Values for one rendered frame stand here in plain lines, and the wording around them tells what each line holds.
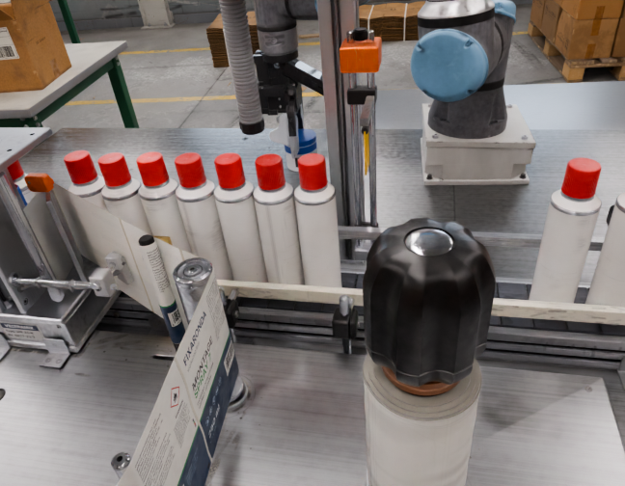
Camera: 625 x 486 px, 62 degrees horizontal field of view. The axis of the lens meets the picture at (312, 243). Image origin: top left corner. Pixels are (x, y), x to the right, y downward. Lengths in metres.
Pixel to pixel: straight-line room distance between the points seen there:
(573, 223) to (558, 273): 0.07
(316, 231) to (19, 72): 1.72
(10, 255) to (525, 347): 0.64
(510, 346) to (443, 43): 0.45
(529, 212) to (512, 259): 0.15
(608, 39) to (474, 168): 3.13
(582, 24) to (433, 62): 3.22
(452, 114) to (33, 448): 0.84
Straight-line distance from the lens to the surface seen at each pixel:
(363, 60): 0.63
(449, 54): 0.86
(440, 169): 1.06
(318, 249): 0.66
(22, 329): 0.77
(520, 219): 0.99
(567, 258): 0.66
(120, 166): 0.71
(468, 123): 1.03
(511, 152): 1.06
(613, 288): 0.70
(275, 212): 0.64
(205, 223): 0.69
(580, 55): 4.12
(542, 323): 0.72
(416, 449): 0.40
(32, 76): 2.21
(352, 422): 0.59
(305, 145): 1.11
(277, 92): 1.07
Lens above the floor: 1.37
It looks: 36 degrees down
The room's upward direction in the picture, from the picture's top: 6 degrees counter-clockwise
